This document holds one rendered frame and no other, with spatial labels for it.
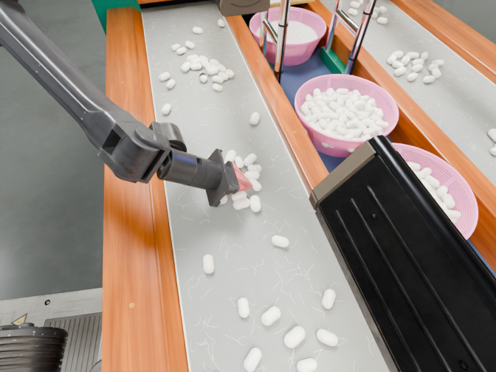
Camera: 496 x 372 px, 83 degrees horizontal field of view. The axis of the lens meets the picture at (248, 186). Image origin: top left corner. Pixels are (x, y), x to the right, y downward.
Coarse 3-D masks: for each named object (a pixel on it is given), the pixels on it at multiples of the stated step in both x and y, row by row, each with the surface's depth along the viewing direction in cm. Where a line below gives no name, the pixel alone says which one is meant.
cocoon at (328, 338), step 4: (320, 332) 44; (324, 332) 44; (328, 332) 45; (320, 336) 44; (324, 336) 44; (328, 336) 44; (332, 336) 44; (336, 336) 44; (320, 340) 44; (324, 340) 44; (328, 340) 44; (332, 340) 44; (336, 340) 44; (328, 344) 44; (332, 344) 44; (336, 344) 44
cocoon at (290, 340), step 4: (296, 328) 45; (300, 328) 45; (292, 332) 44; (296, 332) 44; (300, 332) 44; (304, 332) 44; (288, 336) 44; (292, 336) 44; (296, 336) 44; (300, 336) 44; (304, 336) 44; (284, 340) 44; (288, 340) 44; (292, 340) 43; (296, 340) 44; (300, 340) 44; (288, 344) 43; (292, 344) 43; (296, 344) 44
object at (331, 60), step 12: (336, 0) 86; (372, 0) 72; (336, 12) 87; (372, 12) 74; (336, 24) 91; (348, 24) 83; (360, 24) 77; (360, 36) 79; (324, 48) 99; (324, 60) 100; (336, 60) 94; (348, 60) 86; (336, 72) 94; (348, 72) 89
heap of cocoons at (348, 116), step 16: (320, 96) 80; (336, 96) 79; (352, 96) 80; (368, 96) 80; (304, 112) 77; (320, 112) 76; (336, 112) 78; (352, 112) 77; (368, 112) 77; (304, 128) 74; (320, 128) 72; (336, 128) 73; (352, 128) 75; (368, 128) 73; (384, 128) 74
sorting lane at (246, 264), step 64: (192, 128) 73; (256, 128) 73; (192, 192) 62; (256, 192) 62; (192, 256) 53; (256, 256) 53; (320, 256) 53; (192, 320) 47; (256, 320) 47; (320, 320) 47
